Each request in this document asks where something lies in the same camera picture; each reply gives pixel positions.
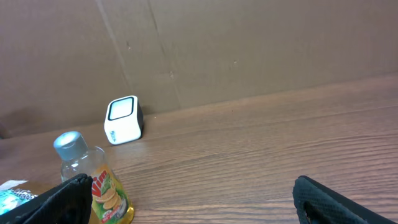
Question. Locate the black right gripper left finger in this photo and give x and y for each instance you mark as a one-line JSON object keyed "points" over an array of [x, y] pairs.
{"points": [[67, 203]]}

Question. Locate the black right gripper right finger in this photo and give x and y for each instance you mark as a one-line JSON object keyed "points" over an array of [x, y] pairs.
{"points": [[317, 204]]}

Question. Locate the yellow liquid bottle grey cap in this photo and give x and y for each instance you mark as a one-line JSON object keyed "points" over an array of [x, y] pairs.
{"points": [[111, 203]]}

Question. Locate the green white tissue pack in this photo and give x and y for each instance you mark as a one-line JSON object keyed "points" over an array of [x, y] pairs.
{"points": [[15, 193]]}

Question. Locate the white barcode scanner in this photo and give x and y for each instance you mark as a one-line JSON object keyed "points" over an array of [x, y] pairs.
{"points": [[124, 121]]}

